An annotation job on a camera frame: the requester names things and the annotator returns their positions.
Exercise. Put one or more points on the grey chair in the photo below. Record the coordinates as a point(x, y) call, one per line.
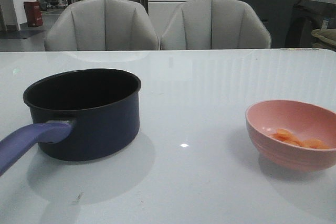
point(214, 24)
point(102, 25)

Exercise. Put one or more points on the dark blue pot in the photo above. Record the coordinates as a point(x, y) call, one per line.
point(77, 116)

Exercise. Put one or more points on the beige cushion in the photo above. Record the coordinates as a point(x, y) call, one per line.
point(324, 39)

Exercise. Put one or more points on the orange ham slices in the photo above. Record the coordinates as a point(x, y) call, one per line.
point(288, 137)

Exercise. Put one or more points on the grey chair left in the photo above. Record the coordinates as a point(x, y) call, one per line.
point(102, 25)

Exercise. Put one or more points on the black appliance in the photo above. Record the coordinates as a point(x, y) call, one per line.
point(308, 15)

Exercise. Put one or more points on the grey chair right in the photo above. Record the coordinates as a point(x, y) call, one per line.
point(214, 24)

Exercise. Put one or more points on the red bin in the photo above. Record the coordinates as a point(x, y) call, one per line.
point(33, 13)

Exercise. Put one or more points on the pink bowl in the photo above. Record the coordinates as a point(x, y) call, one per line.
point(303, 120)

